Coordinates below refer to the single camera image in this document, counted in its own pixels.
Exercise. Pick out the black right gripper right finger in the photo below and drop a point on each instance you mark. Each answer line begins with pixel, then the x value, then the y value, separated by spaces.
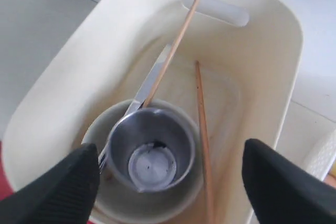
pixel 281 192

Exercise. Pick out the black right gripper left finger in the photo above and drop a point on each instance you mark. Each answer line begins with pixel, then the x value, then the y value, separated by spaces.
pixel 64 194

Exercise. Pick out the pale green ceramic bowl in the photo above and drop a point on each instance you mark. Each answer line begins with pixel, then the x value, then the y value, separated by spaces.
pixel 117 203

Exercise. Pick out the wooden chopstick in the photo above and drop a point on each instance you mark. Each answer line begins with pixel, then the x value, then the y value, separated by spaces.
pixel 207 169
pixel 172 52

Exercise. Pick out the stainless steel cup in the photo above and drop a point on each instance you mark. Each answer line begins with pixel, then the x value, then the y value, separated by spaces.
pixel 150 150

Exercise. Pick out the steel table knife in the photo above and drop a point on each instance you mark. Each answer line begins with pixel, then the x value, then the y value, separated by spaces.
pixel 139 98

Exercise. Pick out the cream plastic storage bin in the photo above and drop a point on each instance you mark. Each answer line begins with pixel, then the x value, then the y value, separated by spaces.
pixel 248 73

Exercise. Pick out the brown egg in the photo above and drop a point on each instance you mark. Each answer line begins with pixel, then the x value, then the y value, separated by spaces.
pixel 330 180

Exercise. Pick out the yellow lemon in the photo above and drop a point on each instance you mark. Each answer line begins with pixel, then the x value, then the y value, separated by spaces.
pixel 332 170

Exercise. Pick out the white perforated plastic basket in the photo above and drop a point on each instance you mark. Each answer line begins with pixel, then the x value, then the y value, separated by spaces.
pixel 320 159

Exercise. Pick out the red scalloped cloth mat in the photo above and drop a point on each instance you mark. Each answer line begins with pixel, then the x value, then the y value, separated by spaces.
pixel 5 188

